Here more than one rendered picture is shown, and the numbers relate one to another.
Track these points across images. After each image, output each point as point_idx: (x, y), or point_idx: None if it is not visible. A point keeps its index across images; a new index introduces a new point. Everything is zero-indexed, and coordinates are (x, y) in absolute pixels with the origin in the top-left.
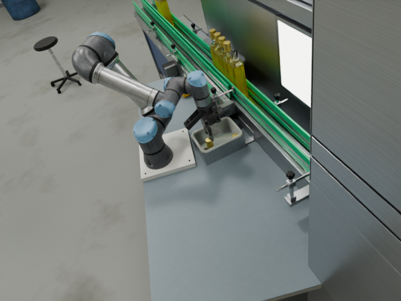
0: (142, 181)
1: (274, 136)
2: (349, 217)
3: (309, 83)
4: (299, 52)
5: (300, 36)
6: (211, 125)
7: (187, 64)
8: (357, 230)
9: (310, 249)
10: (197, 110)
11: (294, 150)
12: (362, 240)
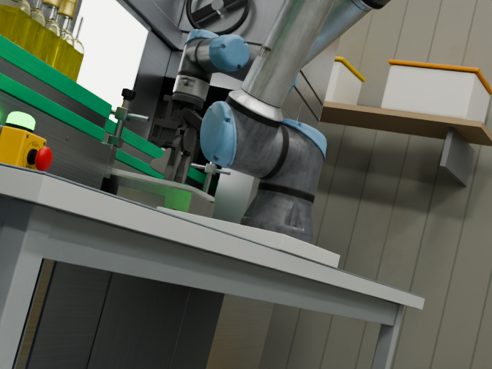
0: (337, 264)
1: (134, 161)
2: (285, 103)
3: (101, 75)
4: (102, 27)
5: (110, 4)
6: (156, 168)
7: (6, 58)
8: (285, 110)
9: (248, 205)
10: (196, 114)
11: (158, 157)
12: (285, 116)
